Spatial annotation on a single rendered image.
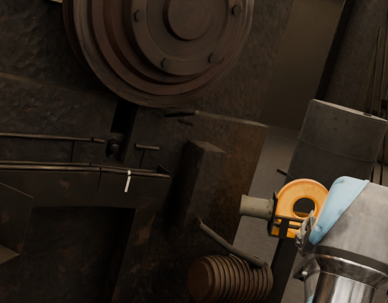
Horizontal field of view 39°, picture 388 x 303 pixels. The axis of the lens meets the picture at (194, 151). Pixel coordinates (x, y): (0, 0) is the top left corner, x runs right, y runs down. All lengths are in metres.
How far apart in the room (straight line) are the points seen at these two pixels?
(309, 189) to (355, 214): 0.69
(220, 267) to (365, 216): 0.68
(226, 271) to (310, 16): 8.56
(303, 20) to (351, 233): 8.97
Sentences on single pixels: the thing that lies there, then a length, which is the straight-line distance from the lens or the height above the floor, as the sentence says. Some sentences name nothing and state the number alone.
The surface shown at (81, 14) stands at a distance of 1.22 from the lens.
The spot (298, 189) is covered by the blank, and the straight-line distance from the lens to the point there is 1.51.
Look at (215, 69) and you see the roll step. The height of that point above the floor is 1.01.
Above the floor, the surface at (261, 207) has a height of 0.68.
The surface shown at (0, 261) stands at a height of 0.61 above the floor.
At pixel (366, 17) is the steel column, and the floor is 1.69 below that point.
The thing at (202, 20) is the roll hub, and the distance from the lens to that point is 1.24.
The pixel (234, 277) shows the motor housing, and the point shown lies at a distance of 1.46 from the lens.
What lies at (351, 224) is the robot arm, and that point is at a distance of 0.83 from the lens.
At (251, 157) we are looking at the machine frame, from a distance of 1.67.
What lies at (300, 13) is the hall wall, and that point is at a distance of 9.67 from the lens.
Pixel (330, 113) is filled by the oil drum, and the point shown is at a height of 0.83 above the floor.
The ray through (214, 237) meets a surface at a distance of 1.46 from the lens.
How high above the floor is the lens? 1.06
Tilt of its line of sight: 11 degrees down
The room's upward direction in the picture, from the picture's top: 16 degrees clockwise
